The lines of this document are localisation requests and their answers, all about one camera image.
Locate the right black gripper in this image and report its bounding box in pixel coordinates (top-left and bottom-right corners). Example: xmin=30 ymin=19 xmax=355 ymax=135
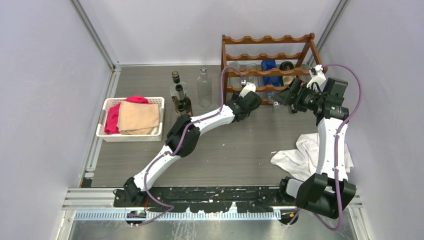
xmin=272 ymin=78 xmax=326 ymax=113

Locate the dark green wine bottle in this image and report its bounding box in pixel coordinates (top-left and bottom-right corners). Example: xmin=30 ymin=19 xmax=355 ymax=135
xmin=278 ymin=61 xmax=301 ymax=87

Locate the blue square glass bottle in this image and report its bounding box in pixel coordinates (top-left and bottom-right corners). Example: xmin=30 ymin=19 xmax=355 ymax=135
xmin=259 ymin=60 xmax=284 ymax=102

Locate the green wine bottle front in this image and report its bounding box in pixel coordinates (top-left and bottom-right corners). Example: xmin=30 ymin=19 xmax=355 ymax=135
xmin=177 ymin=103 xmax=192 ymax=118

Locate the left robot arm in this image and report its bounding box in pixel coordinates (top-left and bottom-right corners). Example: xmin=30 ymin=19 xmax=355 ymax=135
xmin=123 ymin=91 xmax=262 ymax=207

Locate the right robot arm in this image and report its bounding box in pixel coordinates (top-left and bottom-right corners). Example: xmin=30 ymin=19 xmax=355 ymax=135
xmin=273 ymin=77 xmax=356 ymax=219

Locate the wooden wine rack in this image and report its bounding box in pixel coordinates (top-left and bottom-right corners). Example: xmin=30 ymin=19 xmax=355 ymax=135
xmin=221 ymin=32 xmax=322 ymax=101

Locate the tall clear glass bottle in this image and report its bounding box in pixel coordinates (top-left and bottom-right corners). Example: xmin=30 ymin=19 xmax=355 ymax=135
xmin=197 ymin=67 xmax=212 ymax=108

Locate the clear whisky bottle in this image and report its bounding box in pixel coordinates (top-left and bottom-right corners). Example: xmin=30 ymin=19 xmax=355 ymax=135
xmin=169 ymin=71 xmax=187 ymax=98

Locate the white cloth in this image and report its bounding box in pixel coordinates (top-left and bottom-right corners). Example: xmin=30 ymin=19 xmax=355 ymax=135
xmin=270 ymin=131 xmax=336 ymax=181

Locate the white plastic basket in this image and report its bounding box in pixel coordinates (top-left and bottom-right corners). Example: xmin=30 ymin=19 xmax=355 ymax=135
xmin=96 ymin=96 xmax=165 ymax=143

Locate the beige folded cloth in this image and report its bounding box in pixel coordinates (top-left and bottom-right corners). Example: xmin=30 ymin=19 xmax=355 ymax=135
xmin=117 ymin=101 xmax=160 ymax=135

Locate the red cloth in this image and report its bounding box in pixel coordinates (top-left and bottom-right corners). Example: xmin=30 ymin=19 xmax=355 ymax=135
xmin=104 ymin=95 xmax=149 ymax=135

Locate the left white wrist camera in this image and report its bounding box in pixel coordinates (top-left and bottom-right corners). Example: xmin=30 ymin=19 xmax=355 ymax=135
xmin=239 ymin=80 xmax=257 ymax=97

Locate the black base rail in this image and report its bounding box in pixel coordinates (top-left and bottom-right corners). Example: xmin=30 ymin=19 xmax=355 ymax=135
xmin=112 ymin=185 xmax=311 ymax=215

